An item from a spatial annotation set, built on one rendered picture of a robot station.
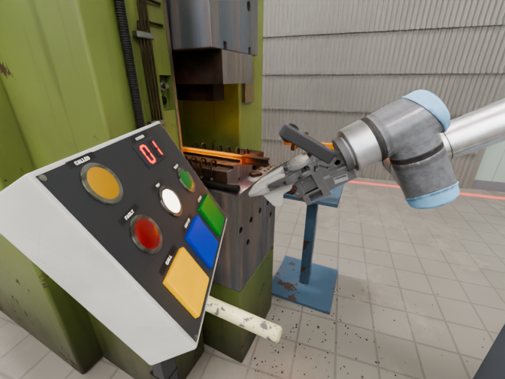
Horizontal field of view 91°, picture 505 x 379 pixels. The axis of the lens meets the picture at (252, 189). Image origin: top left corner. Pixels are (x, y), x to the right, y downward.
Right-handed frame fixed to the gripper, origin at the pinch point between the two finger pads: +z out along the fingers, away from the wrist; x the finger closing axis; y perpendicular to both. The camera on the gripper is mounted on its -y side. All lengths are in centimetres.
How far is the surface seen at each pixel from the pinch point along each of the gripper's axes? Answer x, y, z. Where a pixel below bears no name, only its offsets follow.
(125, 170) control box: -14.5, -17.0, 11.1
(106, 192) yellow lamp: -20.9, -16.0, 10.7
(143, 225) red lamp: -19.7, -9.9, 10.7
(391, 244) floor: 130, 150, -46
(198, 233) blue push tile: -10.3, -1.0, 10.3
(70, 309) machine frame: 26, 20, 102
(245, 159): 44.7, 4.0, 6.8
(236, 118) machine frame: 74, -9, 6
